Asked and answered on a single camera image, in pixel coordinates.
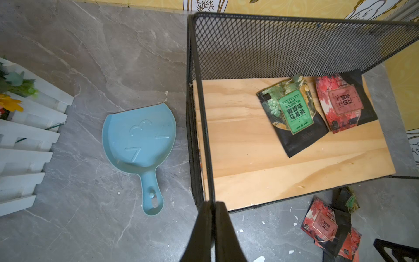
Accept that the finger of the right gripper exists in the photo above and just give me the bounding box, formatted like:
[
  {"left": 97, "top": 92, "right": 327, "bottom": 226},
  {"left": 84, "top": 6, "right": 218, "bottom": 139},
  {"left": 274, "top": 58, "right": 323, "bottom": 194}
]
[{"left": 373, "top": 239, "right": 419, "bottom": 262}]

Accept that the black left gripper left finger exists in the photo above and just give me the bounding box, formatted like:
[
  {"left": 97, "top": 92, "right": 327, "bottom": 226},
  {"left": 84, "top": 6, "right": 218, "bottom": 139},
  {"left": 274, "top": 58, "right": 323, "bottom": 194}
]
[{"left": 180, "top": 202, "right": 215, "bottom": 262}]

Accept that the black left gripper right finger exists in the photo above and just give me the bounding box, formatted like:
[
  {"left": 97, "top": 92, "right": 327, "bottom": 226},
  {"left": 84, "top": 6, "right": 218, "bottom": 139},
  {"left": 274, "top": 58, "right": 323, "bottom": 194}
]
[{"left": 215, "top": 202, "right": 247, "bottom": 262}]

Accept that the small green tea bag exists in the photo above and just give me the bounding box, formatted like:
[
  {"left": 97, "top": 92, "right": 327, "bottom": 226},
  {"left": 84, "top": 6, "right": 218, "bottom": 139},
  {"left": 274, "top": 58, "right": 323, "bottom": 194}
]
[{"left": 332, "top": 186, "right": 360, "bottom": 214}]

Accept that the red black tea bag front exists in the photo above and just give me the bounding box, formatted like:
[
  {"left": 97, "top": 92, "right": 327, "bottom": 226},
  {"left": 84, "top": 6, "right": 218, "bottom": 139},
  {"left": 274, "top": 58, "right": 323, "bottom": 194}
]
[{"left": 301, "top": 197, "right": 351, "bottom": 257}]

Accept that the green grape oolong tea bag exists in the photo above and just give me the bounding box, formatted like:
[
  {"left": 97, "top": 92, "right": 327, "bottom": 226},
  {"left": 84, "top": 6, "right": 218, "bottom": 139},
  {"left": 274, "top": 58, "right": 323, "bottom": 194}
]
[{"left": 256, "top": 75, "right": 329, "bottom": 158}]

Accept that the pink tea bag back right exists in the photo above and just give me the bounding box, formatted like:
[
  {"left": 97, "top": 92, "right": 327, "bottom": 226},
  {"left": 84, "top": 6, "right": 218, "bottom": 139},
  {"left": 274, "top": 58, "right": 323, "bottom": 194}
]
[{"left": 315, "top": 70, "right": 378, "bottom": 134}]

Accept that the white picket fence planter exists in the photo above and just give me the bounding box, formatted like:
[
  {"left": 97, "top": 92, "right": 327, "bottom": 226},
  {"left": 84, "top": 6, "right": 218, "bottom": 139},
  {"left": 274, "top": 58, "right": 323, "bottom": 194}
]
[{"left": 1, "top": 59, "right": 74, "bottom": 216}]

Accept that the colourful artificial flower bouquet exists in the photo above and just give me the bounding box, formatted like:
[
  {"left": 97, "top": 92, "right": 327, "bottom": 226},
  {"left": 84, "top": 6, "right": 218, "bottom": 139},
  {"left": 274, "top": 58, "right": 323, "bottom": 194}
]
[{"left": 1, "top": 62, "right": 39, "bottom": 120}]

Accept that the black wire mesh shelf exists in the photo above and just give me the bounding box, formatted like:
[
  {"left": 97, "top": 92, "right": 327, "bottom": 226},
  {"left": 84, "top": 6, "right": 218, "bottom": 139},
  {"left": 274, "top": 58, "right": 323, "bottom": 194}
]
[{"left": 186, "top": 13, "right": 419, "bottom": 211}]

